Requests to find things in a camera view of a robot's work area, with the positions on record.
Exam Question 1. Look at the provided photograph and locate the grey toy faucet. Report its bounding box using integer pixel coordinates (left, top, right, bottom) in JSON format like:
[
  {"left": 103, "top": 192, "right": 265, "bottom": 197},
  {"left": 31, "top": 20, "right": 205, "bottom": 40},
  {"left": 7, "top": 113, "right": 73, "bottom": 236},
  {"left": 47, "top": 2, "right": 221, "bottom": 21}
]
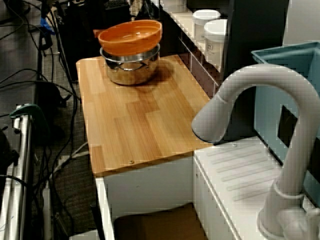
[{"left": 191, "top": 63, "right": 320, "bottom": 240}]

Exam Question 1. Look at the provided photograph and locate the teal plastic bin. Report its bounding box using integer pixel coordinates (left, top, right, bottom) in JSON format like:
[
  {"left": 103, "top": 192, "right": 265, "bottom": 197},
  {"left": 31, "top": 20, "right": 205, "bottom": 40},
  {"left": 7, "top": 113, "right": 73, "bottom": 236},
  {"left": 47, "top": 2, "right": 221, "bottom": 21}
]
[{"left": 251, "top": 41, "right": 320, "bottom": 208}]

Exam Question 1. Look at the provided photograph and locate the dark tiled backsplash shelf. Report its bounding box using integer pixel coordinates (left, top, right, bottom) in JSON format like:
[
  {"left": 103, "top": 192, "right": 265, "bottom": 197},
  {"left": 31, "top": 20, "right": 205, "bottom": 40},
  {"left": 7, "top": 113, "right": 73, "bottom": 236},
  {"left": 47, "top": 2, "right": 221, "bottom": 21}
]
[{"left": 149, "top": 0, "right": 227, "bottom": 98}]

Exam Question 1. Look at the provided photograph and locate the black cable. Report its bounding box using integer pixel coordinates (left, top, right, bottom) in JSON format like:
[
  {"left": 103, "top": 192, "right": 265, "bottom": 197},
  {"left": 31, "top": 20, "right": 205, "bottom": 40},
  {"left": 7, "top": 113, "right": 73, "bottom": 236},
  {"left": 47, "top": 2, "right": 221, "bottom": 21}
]
[{"left": 0, "top": 67, "right": 82, "bottom": 156}]

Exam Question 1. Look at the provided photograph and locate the blue plastic piece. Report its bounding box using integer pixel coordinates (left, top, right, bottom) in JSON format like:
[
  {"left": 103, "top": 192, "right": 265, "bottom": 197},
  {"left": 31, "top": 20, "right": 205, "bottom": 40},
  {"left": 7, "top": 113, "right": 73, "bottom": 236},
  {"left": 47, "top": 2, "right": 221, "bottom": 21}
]
[{"left": 41, "top": 16, "right": 56, "bottom": 35}]

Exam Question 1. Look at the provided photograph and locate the black bulky device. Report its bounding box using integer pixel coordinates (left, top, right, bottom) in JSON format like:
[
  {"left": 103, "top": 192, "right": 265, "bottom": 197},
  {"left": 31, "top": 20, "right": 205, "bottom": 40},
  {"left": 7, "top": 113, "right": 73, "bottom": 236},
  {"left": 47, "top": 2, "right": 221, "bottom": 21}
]
[{"left": 0, "top": 126, "right": 20, "bottom": 176}]

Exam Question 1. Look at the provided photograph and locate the aluminium frame rail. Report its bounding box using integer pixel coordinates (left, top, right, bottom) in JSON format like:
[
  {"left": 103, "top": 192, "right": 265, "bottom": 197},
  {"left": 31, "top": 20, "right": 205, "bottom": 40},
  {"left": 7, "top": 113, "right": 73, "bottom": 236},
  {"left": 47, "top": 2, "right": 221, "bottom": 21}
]
[{"left": 0, "top": 104, "right": 35, "bottom": 240}]

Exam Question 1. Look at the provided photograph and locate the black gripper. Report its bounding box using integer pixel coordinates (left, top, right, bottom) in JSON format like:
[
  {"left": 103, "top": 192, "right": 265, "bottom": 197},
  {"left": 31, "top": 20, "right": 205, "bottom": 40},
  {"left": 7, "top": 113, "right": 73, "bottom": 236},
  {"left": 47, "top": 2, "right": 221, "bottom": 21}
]
[{"left": 78, "top": 17, "right": 102, "bottom": 47}]

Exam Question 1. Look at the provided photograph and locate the stainless steel pot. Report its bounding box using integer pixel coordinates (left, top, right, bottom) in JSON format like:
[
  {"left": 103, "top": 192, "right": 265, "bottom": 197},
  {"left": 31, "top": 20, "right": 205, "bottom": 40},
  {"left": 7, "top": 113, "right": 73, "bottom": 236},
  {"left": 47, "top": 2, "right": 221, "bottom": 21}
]
[{"left": 99, "top": 44, "right": 161, "bottom": 86}]

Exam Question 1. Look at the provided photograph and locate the orange plastic toy pan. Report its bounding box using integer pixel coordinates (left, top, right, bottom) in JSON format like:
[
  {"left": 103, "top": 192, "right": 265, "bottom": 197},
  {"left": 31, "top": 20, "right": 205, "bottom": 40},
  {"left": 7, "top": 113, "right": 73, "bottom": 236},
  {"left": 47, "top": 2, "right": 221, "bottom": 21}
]
[{"left": 93, "top": 19, "right": 163, "bottom": 57}]

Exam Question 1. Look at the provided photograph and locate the white lidded spice jar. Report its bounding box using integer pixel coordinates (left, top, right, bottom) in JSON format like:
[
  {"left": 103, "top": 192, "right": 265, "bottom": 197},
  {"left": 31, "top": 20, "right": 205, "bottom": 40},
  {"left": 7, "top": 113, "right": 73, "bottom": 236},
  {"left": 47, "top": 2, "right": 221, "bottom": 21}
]
[
  {"left": 203, "top": 18, "right": 229, "bottom": 67},
  {"left": 192, "top": 9, "right": 222, "bottom": 41}
]

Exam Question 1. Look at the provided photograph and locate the green clamp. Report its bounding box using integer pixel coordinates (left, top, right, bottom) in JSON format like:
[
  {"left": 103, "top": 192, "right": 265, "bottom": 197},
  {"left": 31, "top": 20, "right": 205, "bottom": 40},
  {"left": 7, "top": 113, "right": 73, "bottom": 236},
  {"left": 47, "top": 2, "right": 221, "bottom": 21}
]
[{"left": 9, "top": 103, "right": 51, "bottom": 136}]

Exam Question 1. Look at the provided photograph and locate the white cable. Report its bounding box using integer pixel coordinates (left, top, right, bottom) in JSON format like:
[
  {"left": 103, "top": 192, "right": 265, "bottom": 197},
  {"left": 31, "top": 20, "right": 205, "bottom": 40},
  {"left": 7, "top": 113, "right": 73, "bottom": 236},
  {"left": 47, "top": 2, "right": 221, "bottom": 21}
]
[{"left": 48, "top": 141, "right": 90, "bottom": 180}]

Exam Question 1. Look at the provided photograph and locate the dark grey upright panel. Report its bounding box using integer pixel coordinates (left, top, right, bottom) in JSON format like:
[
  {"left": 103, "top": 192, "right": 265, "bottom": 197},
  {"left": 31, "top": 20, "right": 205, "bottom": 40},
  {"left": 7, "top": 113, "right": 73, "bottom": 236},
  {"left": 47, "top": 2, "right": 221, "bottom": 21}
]
[{"left": 219, "top": 0, "right": 291, "bottom": 143}]

